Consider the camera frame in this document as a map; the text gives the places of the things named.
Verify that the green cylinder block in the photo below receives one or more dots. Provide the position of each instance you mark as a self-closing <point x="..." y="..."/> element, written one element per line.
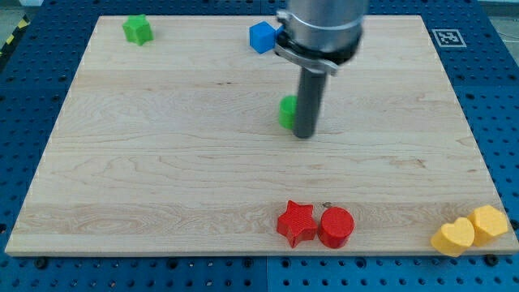
<point x="287" y="109"/>

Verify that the red star block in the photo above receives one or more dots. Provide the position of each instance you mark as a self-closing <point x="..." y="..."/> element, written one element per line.
<point x="296" y="223"/>

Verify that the green star block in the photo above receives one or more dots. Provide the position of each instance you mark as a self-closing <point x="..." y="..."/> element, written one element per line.
<point x="137" y="29"/>

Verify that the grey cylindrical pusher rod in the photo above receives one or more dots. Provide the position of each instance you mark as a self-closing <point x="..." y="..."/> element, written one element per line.
<point x="310" y="91"/>

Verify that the wooden board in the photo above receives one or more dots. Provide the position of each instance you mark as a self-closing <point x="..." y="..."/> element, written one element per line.
<point x="173" y="148"/>

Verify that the blue cube block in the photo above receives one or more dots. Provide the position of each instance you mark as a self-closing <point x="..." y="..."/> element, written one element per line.
<point x="262" y="36"/>

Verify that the red cylinder block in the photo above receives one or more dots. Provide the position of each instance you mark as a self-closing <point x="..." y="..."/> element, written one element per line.
<point x="336" y="226"/>

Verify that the yellow heart block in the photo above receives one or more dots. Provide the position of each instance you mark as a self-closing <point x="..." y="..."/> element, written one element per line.
<point x="453" y="239"/>

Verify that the fiducial marker tag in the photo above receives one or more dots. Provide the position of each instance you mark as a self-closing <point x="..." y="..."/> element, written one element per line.
<point x="448" y="38"/>

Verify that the yellow hexagon block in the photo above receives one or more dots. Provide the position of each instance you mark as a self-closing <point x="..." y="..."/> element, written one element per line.
<point x="489" y="224"/>

